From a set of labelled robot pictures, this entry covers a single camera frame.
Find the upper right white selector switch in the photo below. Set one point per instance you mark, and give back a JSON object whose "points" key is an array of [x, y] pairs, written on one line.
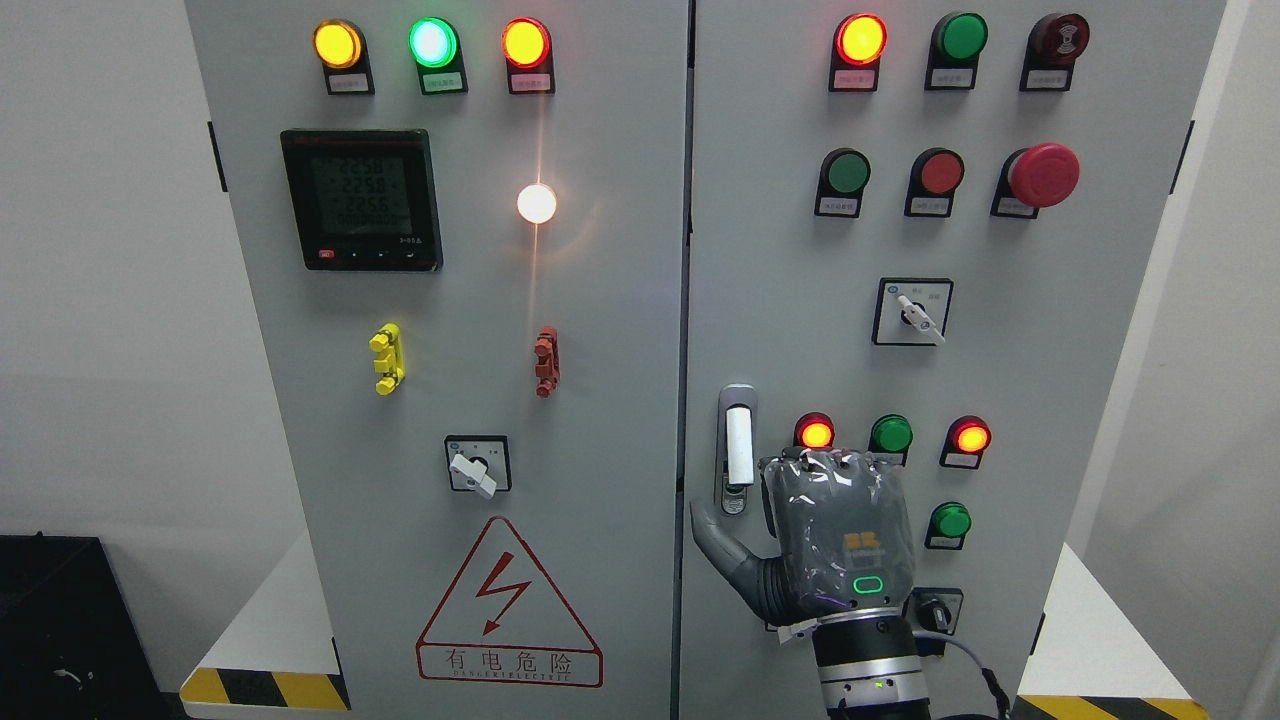
{"points": [[912, 311]]}

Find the lower right green push button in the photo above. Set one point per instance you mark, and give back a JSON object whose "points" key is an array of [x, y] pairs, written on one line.
{"points": [[948, 526]]}

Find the bottom white selector switch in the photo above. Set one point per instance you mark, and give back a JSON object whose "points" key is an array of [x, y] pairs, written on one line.
{"points": [[792, 632]]}

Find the bottom black selector switch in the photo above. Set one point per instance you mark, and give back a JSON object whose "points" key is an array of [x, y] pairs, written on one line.
{"points": [[935, 609]]}

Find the right grey cabinet door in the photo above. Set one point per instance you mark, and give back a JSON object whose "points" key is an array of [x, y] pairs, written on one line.
{"points": [[785, 302]]}

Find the green lit indicator light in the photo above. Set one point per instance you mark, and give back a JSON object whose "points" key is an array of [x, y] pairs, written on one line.
{"points": [[436, 49]]}

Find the middle green indicator light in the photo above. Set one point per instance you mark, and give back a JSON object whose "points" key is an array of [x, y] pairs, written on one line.
{"points": [[891, 434]]}

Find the middle left red lit light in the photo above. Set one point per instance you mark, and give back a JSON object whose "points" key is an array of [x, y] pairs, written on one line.
{"points": [[814, 430]]}

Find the green push button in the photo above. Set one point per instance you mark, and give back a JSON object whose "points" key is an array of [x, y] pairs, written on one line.
{"points": [[842, 179], [948, 526]]}

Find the grey cabinet door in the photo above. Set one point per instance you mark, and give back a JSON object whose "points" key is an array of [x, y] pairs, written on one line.
{"points": [[593, 466], [785, 302]]}

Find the dark red buzzer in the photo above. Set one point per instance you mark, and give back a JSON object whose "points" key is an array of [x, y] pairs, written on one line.
{"points": [[1053, 46]]}

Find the red emergency stop button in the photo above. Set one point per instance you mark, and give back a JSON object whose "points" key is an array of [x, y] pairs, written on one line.
{"points": [[1039, 177]]}

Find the red high voltage warning sign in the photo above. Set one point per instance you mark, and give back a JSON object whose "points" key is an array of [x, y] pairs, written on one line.
{"points": [[504, 620]]}

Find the white lit indicator light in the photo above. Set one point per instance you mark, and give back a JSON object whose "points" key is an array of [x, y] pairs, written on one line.
{"points": [[537, 203]]}

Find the black digital power meter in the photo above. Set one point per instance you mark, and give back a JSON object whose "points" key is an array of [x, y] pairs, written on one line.
{"points": [[364, 200]]}

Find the top red lit indicator light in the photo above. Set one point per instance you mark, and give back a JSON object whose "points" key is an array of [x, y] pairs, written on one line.
{"points": [[857, 46]]}

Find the upper red push button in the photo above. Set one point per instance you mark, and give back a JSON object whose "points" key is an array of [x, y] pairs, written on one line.
{"points": [[933, 180]]}

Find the middle right red lit light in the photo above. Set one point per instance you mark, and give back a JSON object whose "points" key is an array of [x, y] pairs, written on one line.
{"points": [[966, 440]]}

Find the left door white selector switch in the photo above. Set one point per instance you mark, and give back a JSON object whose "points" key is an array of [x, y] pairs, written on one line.
{"points": [[478, 464]]}

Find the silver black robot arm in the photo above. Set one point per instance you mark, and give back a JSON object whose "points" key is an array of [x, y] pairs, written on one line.
{"points": [[868, 666]]}

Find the yellow terminal connector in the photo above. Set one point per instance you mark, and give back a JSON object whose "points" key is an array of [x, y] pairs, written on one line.
{"points": [[389, 360]]}

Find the red-orange indicator light left door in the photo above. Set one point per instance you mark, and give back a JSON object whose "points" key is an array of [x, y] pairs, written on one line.
{"points": [[527, 49]]}

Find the upper green push button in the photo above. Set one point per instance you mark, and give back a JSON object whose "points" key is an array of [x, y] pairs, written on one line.
{"points": [[842, 179]]}

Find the top green indicator light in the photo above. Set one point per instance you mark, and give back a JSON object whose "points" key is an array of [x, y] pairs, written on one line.
{"points": [[954, 53]]}

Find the silver door handle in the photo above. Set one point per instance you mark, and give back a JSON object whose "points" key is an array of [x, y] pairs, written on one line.
{"points": [[735, 465]]}

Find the white platform with hazard stripes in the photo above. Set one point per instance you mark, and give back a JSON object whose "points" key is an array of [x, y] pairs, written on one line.
{"points": [[276, 659]]}

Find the yellow indicator light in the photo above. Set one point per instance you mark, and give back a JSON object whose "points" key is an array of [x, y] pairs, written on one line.
{"points": [[340, 47]]}

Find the red terminal connector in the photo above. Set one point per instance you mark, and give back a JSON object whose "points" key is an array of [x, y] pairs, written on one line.
{"points": [[547, 367]]}

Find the black box at left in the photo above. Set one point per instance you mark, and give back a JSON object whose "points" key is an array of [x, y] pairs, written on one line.
{"points": [[68, 645]]}

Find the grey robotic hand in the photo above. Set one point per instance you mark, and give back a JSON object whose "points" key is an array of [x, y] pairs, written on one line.
{"points": [[842, 523]]}

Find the left grey cabinet door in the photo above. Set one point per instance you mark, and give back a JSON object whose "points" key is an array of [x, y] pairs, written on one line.
{"points": [[593, 466]]}

